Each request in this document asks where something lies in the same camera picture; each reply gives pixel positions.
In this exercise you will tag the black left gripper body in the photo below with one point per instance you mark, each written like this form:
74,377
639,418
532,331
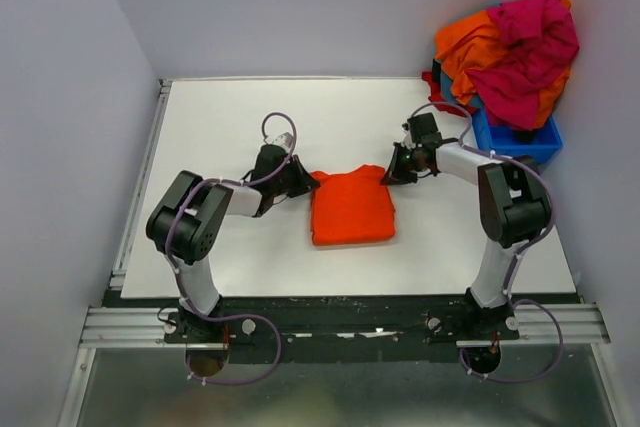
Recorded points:
292,181

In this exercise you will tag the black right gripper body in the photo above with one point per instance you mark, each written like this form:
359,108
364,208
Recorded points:
405,166

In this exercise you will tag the bright orange t shirt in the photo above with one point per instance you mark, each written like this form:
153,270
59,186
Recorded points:
351,208

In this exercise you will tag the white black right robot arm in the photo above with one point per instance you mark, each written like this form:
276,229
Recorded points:
515,205

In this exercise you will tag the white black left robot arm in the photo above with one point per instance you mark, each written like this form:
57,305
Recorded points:
186,222

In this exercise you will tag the red t shirt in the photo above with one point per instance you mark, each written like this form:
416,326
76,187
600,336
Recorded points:
433,81

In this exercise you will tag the teal blue t shirt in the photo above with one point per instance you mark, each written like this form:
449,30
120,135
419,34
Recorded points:
446,85

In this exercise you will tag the blue plastic bin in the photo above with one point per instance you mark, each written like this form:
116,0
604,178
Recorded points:
541,144

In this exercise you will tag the orange t shirt in pile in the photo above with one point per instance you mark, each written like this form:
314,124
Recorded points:
469,43

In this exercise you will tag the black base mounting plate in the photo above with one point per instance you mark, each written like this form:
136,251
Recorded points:
330,329

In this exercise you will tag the magenta t shirt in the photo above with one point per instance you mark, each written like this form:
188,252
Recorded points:
540,40

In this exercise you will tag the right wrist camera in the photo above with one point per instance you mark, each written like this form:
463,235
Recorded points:
407,141

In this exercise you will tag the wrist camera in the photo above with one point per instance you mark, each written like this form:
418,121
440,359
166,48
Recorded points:
407,141
285,141

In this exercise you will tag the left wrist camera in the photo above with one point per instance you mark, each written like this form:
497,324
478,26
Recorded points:
285,141

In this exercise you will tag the aluminium extrusion rail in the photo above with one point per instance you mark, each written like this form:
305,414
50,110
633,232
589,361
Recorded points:
122,328

